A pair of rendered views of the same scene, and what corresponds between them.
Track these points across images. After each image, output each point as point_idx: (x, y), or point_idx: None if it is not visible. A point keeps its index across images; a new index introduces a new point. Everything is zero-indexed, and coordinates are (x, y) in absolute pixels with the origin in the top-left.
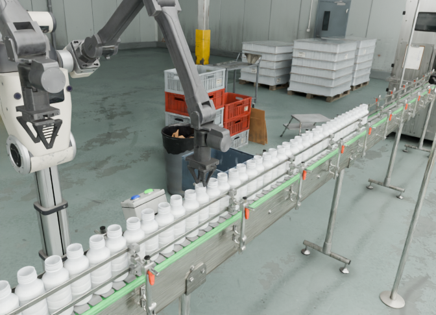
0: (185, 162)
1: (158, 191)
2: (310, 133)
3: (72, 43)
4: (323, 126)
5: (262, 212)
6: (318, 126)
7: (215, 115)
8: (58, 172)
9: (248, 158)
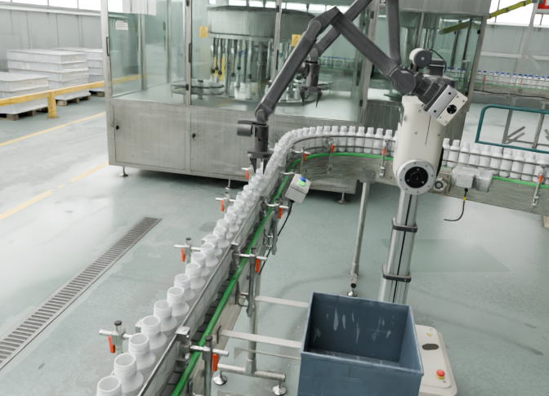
0: (399, 313)
1: (292, 181)
2: (190, 264)
3: (438, 84)
4: (167, 302)
5: None
6: (179, 295)
7: (254, 113)
8: (402, 194)
9: (323, 365)
